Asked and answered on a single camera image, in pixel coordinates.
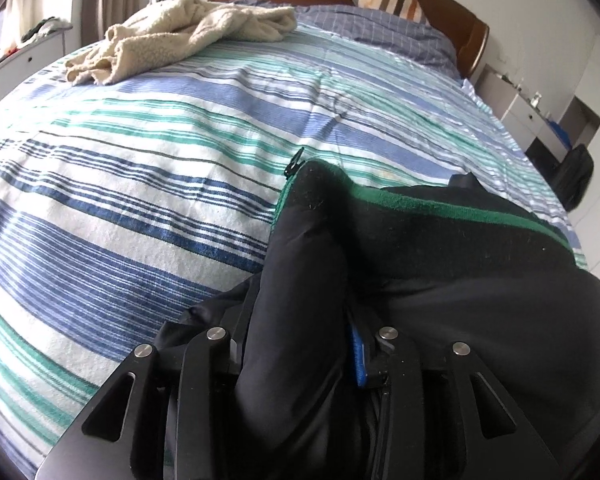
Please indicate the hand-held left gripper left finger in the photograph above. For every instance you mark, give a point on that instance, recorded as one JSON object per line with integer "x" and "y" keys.
{"x": 215, "y": 360}

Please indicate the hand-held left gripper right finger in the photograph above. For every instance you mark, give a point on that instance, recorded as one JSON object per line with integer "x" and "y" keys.
{"x": 360, "y": 360}

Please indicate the black puffer jacket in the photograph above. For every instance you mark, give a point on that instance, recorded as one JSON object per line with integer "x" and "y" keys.
{"x": 430, "y": 270}

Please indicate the bed with striped sheet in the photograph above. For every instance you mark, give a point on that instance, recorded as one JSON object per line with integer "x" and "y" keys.
{"x": 130, "y": 185}

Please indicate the dark hanging jacket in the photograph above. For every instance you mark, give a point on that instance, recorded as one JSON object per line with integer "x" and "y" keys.
{"x": 575, "y": 170}

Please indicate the white desk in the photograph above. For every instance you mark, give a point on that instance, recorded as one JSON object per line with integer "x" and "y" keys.
{"x": 520, "y": 110}

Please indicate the blue plastic item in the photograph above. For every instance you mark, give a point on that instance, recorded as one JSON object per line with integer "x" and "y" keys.
{"x": 561, "y": 134}

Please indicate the blue checked pillow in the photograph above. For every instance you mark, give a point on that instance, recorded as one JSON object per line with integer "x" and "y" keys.
{"x": 370, "y": 30}

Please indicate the beige fleece garment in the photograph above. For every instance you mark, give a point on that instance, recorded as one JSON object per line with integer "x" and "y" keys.
{"x": 180, "y": 25}

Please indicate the white drawer cabinet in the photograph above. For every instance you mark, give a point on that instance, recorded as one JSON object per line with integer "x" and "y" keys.
{"x": 25, "y": 60}

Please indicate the striped cushion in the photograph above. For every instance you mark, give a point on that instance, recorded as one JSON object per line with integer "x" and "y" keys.
{"x": 395, "y": 2}

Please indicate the dark green item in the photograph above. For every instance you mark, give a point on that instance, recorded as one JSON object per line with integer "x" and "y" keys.
{"x": 42, "y": 27}

